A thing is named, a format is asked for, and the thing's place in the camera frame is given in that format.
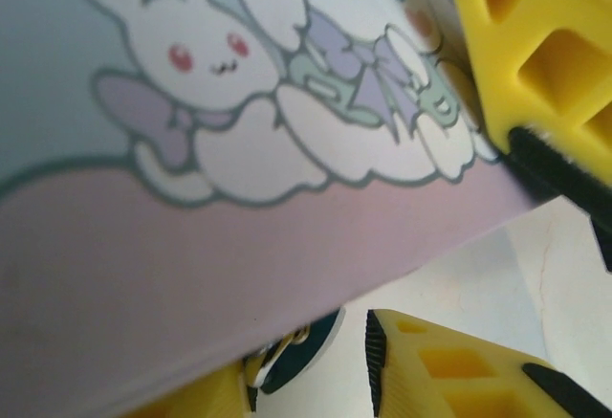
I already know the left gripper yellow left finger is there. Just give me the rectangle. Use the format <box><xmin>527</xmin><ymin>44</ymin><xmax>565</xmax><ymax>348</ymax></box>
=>
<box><xmin>128</xmin><ymin>362</ymin><xmax>260</xmax><ymax>418</ymax></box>

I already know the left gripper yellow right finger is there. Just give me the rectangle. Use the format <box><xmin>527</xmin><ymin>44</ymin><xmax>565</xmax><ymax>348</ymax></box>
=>
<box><xmin>365</xmin><ymin>307</ymin><xmax>612</xmax><ymax>418</ymax></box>

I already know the pastel cartoon tin box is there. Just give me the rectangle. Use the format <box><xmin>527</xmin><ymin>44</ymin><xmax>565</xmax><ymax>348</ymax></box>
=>
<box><xmin>0</xmin><ymin>0</ymin><xmax>527</xmax><ymax>418</ymax></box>

